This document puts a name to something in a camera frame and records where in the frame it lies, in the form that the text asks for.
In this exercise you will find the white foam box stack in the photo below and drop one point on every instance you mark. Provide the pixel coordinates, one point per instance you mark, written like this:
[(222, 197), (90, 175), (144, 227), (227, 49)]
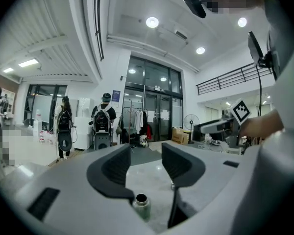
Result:
[(84, 121)]

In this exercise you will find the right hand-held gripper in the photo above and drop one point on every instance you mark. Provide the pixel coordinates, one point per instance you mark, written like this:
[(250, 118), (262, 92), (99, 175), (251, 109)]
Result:
[(240, 111)]

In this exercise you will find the glass entrance door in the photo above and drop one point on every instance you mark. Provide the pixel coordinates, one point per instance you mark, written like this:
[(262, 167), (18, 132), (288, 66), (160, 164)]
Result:
[(154, 101)]

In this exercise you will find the black balcony railing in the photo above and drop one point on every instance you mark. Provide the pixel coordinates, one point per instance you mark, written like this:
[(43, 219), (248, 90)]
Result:
[(235, 78)]

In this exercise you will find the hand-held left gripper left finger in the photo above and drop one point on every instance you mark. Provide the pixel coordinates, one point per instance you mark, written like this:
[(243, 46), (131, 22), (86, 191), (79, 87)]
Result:
[(88, 192)]

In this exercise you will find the black stair railing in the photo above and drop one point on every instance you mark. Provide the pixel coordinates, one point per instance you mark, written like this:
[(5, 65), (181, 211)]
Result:
[(98, 21)]

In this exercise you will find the dark framed window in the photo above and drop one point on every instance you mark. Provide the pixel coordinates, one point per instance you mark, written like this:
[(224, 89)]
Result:
[(42, 106)]

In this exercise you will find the round ceiling light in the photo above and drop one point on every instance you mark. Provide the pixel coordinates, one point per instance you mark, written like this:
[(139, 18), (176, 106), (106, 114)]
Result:
[(152, 22), (200, 50), (242, 22)]

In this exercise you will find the dark metal canister body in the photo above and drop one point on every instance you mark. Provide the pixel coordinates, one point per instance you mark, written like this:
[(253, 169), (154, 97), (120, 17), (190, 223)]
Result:
[(142, 208)]

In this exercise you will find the blue wall poster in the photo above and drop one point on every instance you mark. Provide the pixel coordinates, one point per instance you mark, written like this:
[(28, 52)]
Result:
[(116, 95)]

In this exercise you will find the black head-mounted camera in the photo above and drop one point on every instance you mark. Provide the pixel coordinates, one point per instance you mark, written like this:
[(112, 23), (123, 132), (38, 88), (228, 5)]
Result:
[(194, 5)]

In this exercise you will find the black grey backpack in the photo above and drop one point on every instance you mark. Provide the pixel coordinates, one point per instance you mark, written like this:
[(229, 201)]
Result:
[(65, 120), (101, 121)]

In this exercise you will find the person's right forearm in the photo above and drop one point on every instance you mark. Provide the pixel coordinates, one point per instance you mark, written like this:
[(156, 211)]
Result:
[(262, 125)]

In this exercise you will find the person's grey shirt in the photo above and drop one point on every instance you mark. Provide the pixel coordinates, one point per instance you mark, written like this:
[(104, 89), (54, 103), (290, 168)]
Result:
[(286, 87)]

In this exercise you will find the brown cardboard box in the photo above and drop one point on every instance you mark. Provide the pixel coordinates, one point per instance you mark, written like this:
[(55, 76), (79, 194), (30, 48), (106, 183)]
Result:
[(180, 137)]

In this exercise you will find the fluorescent ceiling light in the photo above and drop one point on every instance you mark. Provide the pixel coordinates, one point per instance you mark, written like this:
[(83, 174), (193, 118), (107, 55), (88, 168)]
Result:
[(28, 63)]

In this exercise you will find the black standing fan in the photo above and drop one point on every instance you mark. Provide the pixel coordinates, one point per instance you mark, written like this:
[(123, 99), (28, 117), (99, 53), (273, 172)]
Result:
[(191, 121)]

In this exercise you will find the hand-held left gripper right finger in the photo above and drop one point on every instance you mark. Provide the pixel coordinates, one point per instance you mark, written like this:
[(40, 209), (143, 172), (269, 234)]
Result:
[(186, 165)]

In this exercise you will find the coat rack with clothes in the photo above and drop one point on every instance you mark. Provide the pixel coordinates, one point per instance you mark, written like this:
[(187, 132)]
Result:
[(138, 121)]

